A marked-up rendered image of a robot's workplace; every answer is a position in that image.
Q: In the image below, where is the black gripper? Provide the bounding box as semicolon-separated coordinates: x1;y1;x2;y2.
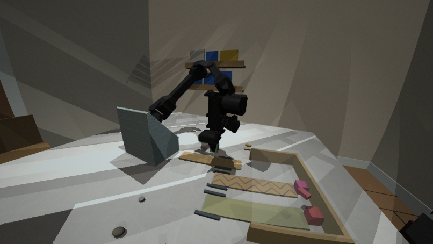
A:
198;111;225;152

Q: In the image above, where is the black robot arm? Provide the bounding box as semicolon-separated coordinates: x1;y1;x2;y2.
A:
149;60;248;133

